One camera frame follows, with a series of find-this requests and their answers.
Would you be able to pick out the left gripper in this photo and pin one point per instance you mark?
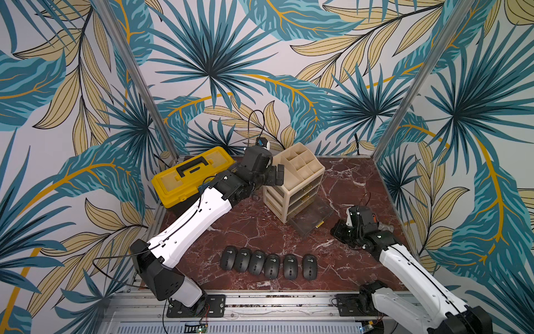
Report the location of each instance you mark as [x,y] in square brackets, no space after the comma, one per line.
[272,179]

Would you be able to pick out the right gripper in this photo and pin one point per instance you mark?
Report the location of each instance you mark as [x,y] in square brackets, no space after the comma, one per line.
[342,232]

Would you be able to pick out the beige drawer organizer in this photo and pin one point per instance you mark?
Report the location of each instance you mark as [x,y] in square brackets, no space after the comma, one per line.
[303,175]

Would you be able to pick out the black Lecoo mouse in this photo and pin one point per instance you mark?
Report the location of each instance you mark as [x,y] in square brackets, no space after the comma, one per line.
[272,266]
[256,263]
[242,260]
[290,267]
[228,257]
[310,267]

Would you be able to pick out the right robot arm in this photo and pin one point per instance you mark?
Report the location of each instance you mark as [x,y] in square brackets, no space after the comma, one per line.
[438,311]

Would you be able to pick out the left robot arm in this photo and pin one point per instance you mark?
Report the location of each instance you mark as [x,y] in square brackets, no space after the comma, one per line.
[155,261]

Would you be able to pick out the grey metal fitting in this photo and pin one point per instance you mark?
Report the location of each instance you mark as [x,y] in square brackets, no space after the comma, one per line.
[386,227]

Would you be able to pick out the yellow black toolbox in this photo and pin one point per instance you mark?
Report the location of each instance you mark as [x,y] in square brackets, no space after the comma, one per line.
[178,183]

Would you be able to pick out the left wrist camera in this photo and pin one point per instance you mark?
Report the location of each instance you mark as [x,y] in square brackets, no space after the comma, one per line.
[263,142]

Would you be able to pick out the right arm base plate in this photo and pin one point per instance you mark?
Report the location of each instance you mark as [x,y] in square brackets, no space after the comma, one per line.
[354,305]

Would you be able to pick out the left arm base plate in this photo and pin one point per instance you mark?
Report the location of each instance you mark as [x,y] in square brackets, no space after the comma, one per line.
[209,305]

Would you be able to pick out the aluminium front rail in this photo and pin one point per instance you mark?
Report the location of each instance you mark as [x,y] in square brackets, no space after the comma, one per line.
[244,311]

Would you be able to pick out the left corner aluminium post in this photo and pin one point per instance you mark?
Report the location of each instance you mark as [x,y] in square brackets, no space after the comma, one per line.
[113,27]

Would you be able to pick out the corner aluminium post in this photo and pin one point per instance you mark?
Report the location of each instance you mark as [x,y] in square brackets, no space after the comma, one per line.
[457,16]
[113,27]

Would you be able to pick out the right corner aluminium post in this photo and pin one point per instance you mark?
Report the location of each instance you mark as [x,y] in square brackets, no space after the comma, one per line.
[457,16]

